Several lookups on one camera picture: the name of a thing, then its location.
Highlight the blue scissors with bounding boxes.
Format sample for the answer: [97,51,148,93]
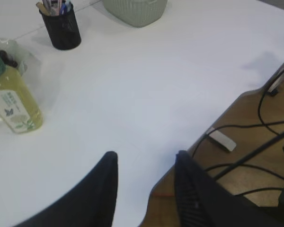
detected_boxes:
[59,0,72,15]

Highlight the black cable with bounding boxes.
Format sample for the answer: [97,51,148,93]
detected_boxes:
[191,61,284,197]

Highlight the metal table leg foot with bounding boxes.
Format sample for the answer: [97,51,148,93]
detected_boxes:
[206,127,237,152]

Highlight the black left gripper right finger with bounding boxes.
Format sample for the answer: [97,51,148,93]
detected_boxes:
[174,150,282,227]

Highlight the purple grape bunch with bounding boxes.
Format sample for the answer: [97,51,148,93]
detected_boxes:
[0,50,18,68]

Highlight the yellow tea bottle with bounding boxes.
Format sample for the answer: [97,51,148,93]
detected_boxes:
[0,57,43,134]

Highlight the green plastic basket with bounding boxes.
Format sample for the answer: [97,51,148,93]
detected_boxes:
[103,0,168,27]

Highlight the silver glitter pen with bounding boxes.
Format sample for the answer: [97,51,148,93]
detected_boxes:
[43,0,59,16]

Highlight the black mesh pen holder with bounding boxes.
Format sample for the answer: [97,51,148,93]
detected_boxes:
[39,4,81,50]

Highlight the green wavy plate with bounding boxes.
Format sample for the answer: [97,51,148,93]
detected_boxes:
[0,37,41,78]

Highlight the gold glitter pen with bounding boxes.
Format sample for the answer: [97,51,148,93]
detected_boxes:
[36,2,51,16]

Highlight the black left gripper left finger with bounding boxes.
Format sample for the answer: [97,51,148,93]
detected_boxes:
[19,151,118,227]

